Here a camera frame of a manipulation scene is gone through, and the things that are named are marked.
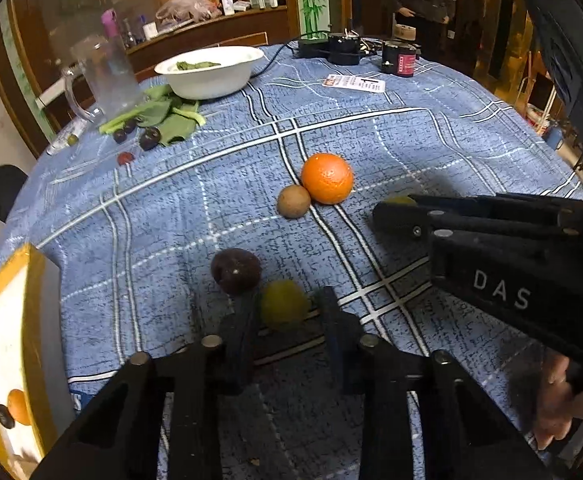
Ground wooden sideboard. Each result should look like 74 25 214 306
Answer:
36 5 293 111

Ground dark purple plum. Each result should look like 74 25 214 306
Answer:
210 248 262 296

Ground brown kiwi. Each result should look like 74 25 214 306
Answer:
276 184 312 219

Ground dark red plum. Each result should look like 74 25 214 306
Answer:
0 404 15 429

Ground white plastic bag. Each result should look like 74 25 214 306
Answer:
155 0 221 23

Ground glass pitcher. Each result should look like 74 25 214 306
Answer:
62 35 144 125

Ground black red jar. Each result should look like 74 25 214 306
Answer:
380 41 418 78

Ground standing person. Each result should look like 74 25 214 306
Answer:
383 0 454 62

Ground blue plaid tablecloth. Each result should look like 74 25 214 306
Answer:
0 47 583 479

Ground green round fruit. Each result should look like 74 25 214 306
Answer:
385 195 416 206

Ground green grape fruit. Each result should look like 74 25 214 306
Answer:
260 280 311 332

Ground person right hand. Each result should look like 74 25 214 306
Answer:
532 350 583 451

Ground yellow foam tray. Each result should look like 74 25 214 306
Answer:
0 244 75 479

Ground dark grape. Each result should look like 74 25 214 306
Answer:
139 127 162 152

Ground orange near kiwi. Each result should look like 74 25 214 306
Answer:
301 153 354 205

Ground purple thermos bottle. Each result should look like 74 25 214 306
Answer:
101 9 120 38

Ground white paper card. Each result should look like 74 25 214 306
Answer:
322 74 386 93

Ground white bowl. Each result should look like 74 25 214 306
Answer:
154 46 264 101

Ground green leaves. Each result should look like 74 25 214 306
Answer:
98 84 207 146

